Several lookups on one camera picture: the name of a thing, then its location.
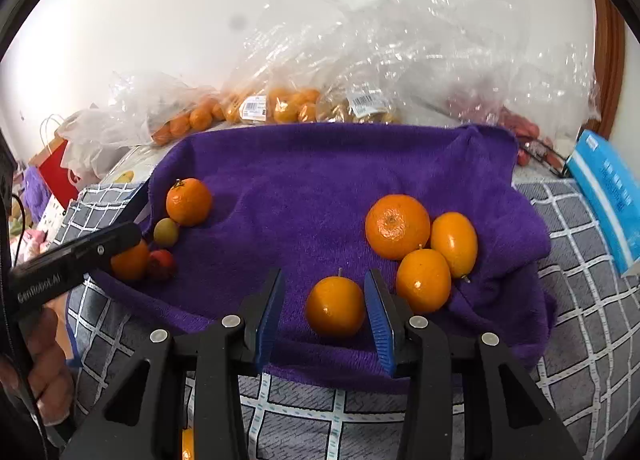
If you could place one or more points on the purple towel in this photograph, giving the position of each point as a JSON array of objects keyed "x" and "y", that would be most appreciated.
[{"x": 300, "y": 200}]

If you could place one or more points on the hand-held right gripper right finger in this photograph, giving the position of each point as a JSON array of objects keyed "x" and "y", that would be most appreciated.
[{"x": 382, "y": 335}]

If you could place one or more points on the clear bag of red fruit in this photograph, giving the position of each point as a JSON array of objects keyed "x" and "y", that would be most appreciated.
[{"x": 520, "y": 125}]

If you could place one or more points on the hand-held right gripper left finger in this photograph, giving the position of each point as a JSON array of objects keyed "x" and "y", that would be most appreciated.
[{"x": 267, "y": 330}]

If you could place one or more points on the large orange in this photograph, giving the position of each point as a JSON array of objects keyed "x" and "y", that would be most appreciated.
[{"x": 397, "y": 227}]

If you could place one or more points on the orange with short stem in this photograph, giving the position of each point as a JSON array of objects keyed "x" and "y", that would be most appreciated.
[{"x": 423, "y": 282}]

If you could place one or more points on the wooden door frame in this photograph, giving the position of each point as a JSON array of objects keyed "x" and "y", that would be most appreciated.
[{"x": 612, "y": 65}]

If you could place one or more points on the purple fuzzy cloth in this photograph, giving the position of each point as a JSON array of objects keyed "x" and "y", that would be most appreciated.
[{"x": 36, "y": 192}]

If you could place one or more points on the oval orange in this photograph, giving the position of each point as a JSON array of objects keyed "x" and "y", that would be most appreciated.
[{"x": 454, "y": 244}]

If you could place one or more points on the person's left hand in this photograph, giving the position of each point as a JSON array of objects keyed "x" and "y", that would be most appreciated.
[{"x": 50, "y": 365}]

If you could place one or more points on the blue tissue pack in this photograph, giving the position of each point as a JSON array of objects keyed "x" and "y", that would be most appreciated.
[{"x": 607, "y": 190}]

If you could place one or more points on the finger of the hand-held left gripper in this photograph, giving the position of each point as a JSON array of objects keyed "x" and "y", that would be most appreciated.
[{"x": 102, "y": 250}]

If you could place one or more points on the small orange with stem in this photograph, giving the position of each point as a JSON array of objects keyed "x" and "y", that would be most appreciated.
[{"x": 188, "y": 202}]

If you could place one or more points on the red paper bag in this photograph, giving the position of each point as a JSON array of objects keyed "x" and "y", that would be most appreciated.
[{"x": 57, "y": 173}]

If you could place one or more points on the clear bag of small oranges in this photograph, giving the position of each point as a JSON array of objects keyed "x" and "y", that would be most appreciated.
[{"x": 185, "y": 115}]

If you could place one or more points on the white plastic bag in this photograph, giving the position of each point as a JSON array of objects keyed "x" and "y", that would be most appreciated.
[{"x": 90, "y": 145}]

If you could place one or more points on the small greenish yellow fruit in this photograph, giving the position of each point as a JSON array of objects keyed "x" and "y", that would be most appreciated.
[{"x": 166, "y": 232}]

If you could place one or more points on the printed cardboard box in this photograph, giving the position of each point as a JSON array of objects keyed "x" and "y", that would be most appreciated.
[{"x": 125, "y": 173}]

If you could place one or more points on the clear bag of yellowish fruit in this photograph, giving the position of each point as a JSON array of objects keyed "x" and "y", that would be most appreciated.
[{"x": 370, "y": 105}]

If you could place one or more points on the small reddish fruit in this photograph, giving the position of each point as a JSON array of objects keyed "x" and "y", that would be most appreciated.
[{"x": 161, "y": 266}]

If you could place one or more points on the labelled clear bag of oranges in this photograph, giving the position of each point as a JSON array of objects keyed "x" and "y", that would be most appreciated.
[{"x": 285, "y": 108}]

